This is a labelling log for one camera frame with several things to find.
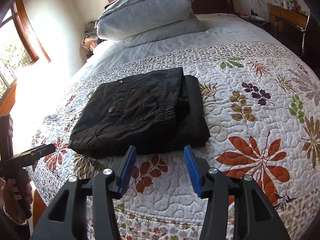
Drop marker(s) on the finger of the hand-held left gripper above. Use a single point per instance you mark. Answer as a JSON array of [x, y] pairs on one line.
[[40, 151]]

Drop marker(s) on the black jacket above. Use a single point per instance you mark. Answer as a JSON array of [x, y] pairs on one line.
[[140, 110]]

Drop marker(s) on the person's left forearm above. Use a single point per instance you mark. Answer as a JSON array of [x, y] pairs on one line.
[[12, 230]]

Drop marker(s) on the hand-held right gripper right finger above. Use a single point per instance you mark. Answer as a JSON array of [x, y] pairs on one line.
[[192, 170]]

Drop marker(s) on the pile of crumpled clothes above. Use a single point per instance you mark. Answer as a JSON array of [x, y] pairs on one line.
[[91, 40]]

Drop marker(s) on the small green plant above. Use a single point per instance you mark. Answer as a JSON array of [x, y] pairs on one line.
[[298, 6]]

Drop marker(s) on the wooden bed frame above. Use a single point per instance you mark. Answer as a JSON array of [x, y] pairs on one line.
[[40, 207]]

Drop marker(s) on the wooden desk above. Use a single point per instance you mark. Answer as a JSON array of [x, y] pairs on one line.
[[287, 20]]

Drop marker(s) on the person's left hand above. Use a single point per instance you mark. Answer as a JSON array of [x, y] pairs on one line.
[[8, 195]]

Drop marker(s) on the wooden framed window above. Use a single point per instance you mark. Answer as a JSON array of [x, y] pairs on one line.
[[15, 47]]

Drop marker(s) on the metal frame chair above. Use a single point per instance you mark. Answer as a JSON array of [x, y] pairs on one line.
[[306, 35]]

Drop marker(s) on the floral quilted bedspread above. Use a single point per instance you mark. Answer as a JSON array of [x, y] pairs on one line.
[[250, 130]]

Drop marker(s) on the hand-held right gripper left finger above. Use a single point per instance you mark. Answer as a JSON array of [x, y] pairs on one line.
[[127, 170]]

